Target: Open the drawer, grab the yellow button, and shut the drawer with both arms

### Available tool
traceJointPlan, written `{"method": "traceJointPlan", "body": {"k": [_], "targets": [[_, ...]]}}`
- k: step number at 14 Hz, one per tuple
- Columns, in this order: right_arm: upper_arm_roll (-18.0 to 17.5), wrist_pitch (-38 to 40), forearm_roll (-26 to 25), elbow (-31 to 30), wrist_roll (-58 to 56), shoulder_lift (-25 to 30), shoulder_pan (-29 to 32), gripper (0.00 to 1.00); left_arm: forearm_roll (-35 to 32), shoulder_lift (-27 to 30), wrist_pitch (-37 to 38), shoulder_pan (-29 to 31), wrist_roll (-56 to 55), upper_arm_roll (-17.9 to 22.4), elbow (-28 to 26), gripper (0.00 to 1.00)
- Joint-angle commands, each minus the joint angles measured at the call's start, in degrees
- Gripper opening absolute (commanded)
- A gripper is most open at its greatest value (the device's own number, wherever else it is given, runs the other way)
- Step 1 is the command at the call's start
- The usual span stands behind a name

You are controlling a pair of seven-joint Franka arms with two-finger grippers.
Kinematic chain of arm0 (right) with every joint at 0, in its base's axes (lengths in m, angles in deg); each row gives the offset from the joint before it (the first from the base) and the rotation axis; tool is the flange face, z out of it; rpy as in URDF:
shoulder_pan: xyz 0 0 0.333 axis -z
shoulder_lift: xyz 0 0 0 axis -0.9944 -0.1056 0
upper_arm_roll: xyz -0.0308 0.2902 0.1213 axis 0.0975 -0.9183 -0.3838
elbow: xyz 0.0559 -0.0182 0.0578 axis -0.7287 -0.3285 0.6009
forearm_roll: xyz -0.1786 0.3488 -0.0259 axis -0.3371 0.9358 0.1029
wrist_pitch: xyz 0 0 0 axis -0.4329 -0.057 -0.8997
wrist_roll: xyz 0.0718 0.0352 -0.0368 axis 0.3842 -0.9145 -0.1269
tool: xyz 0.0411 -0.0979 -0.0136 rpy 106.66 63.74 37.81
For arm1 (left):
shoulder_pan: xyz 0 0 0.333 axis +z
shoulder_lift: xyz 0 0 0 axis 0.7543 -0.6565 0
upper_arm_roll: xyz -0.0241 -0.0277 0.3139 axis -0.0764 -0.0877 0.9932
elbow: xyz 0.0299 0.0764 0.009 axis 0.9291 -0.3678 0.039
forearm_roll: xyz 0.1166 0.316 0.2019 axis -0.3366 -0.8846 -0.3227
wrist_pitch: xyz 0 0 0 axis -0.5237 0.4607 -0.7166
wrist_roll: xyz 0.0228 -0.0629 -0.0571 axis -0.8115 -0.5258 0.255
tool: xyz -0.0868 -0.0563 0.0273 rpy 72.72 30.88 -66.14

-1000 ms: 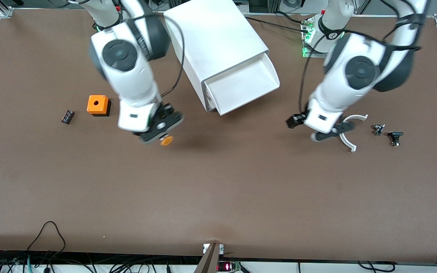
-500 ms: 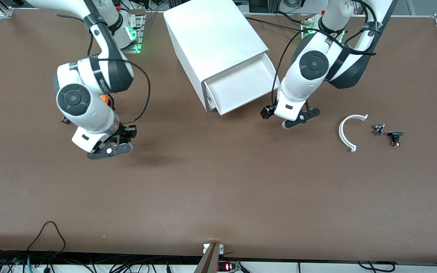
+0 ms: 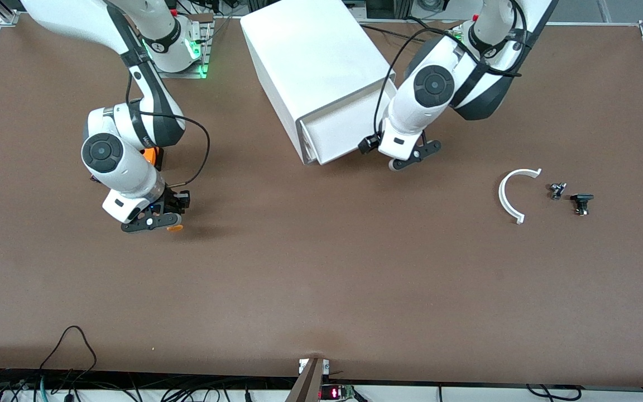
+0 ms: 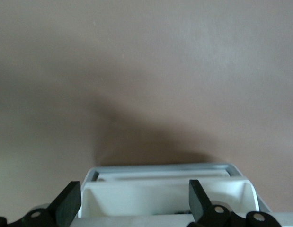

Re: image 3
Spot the white drawer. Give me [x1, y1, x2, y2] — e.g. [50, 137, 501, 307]
[301, 78, 399, 166]

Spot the white drawer cabinet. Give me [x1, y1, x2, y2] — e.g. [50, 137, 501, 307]
[241, 0, 397, 166]

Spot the small black plastic part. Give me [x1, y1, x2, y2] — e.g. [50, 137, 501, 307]
[570, 193, 594, 217]

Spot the small device with red display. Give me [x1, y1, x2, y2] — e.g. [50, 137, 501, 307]
[319, 384, 357, 401]

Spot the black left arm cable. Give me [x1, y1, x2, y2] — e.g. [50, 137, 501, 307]
[373, 0, 530, 140]

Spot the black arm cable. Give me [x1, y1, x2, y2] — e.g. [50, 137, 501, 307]
[373, 0, 530, 140]
[126, 70, 211, 188]

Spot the orange button enclosure box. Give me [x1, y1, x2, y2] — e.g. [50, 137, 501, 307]
[142, 146, 164, 171]

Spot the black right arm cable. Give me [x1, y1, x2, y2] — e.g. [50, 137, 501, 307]
[126, 70, 211, 188]

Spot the long black table cable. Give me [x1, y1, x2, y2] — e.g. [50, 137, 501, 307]
[361, 23, 411, 40]

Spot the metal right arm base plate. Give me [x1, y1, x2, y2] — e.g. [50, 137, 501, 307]
[148, 12, 214, 79]

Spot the white curved plastic half ring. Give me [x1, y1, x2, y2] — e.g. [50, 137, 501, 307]
[498, 168, 543, 225]

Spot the looped black cable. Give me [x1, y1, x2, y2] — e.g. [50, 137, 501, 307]
[39, 326, 98, 387]

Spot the black cable tangle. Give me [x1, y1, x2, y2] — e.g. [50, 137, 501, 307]
[0, 366, 300, 402]

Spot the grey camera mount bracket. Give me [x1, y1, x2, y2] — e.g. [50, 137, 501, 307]
[284, 357, 332, 402]

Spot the curled black cable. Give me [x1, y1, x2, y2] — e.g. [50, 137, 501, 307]
[525, 383, 584, 401]

